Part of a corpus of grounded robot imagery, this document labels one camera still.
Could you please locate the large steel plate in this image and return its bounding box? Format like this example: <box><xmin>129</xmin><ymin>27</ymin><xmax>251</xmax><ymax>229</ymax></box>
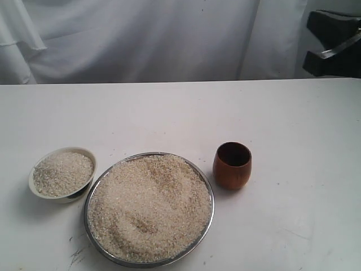
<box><xmin>83</xmin><ymin>158</ymin><xmax>214</xmax><ymax>269</ymax></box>

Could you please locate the white backdrop curtain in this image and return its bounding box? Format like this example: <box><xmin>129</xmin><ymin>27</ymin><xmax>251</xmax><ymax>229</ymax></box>
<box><xmin>1</xmin><ymin>1</ymin><xmax>360</xmax><ymax>84</ymax></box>

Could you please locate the rice in small bowl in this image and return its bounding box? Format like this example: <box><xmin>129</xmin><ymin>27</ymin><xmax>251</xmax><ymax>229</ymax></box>
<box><xmin>33</xmin><ymin>151</ymin><xmax>94</xmax><ymax>198</ymax></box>

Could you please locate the small white ceramic bowl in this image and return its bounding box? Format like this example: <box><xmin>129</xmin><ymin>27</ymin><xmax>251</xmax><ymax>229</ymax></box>
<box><xmin>28</xmin><ymin>147</ymin><xmax>97</xmax><ymax>203</ymax></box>

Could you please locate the rice heap on plate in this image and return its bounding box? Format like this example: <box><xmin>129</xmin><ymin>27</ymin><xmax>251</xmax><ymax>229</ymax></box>
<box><xmin>87</xmin><ymin>155</ymin><xmax>211</xmax><ymax>263</ymax></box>

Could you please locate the brown wooden cup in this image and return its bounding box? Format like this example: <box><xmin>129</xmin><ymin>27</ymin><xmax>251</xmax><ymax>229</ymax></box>
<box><xmin>213</xmin><ymin>142</ymin><xmax>252</xmax><ymax>190</ymax></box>

